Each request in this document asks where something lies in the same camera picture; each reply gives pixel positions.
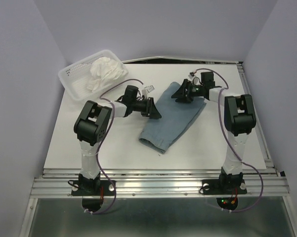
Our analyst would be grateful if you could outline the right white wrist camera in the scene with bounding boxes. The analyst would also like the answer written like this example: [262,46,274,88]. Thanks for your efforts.
[188,72,200,85]

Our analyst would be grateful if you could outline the white plastic basket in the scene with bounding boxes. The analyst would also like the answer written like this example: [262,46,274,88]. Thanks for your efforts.
[58,50,127,101]

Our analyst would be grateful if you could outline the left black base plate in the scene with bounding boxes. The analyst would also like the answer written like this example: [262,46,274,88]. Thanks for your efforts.
[67,178,116,215]

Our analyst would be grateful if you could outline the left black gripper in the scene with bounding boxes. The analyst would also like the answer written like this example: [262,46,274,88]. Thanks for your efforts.
[131,97,161,118]

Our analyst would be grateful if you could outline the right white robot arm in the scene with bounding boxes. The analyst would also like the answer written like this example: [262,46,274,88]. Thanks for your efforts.
[171,68,256,195]

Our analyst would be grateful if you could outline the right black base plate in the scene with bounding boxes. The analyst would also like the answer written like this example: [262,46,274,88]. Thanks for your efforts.
[199,179,248,212]

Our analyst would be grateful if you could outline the light blue denim skirt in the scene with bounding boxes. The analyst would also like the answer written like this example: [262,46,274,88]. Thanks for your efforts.
[138,82,206,154]

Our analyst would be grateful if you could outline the white skirt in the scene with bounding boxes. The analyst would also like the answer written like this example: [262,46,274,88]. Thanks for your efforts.
[86,57,128,92]

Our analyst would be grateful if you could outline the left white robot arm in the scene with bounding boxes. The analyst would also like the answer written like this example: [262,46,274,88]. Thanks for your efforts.
[70,85,162,195]

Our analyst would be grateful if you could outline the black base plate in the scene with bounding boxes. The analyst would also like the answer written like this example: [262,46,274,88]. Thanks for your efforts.
[199,179,248,212]
[67,178,116,215]

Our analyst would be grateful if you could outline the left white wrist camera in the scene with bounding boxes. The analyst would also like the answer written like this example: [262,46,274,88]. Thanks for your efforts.
[141,85,155,99]

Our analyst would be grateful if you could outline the aluminium frame rail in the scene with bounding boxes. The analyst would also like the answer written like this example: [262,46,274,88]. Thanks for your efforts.
[19,59,297,237]

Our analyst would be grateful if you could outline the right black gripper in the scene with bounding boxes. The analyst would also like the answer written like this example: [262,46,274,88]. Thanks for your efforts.
[170,78,204,103]

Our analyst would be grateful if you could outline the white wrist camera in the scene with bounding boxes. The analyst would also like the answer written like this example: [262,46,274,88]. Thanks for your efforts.
[188,72,200,85]
[141,85,155,99]

